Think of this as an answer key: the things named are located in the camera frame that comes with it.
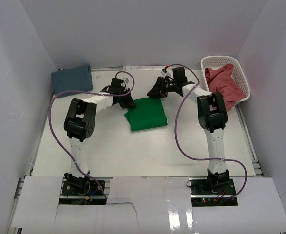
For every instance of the folded blue t shirt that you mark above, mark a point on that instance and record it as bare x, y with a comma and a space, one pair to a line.
78, 78

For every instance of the white paper sheet front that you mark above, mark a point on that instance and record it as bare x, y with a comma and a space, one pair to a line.
152, 205

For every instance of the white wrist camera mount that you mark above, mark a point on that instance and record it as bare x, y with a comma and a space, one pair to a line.
165, 72
124, 83

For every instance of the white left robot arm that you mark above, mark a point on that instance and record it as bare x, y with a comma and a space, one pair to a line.
80, 124

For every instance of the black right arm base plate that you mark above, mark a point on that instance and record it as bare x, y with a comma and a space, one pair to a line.
203, 195

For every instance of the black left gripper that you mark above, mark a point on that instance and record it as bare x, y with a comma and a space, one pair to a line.
129, 104

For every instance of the white perforated plastic basket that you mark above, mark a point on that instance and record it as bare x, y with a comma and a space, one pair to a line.
216, 62

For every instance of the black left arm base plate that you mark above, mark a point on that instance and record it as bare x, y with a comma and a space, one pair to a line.
91, 194

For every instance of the green t shirt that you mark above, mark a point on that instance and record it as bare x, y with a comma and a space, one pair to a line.
149, 113

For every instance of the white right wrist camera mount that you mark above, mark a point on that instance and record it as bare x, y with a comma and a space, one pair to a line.
165, 72

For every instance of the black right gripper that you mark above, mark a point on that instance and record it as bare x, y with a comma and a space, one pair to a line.
155, 92

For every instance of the white paper label strip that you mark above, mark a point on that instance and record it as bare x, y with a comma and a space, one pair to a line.
142, 67

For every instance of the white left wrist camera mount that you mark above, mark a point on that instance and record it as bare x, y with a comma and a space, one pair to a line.
124, 83

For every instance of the aluminium table edge rail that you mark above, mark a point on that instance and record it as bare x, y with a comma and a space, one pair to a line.
253, 155

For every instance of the pink t shirt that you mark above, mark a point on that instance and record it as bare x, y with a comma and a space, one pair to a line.
220, 80

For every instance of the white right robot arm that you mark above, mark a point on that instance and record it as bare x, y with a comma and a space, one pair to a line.
212, 117

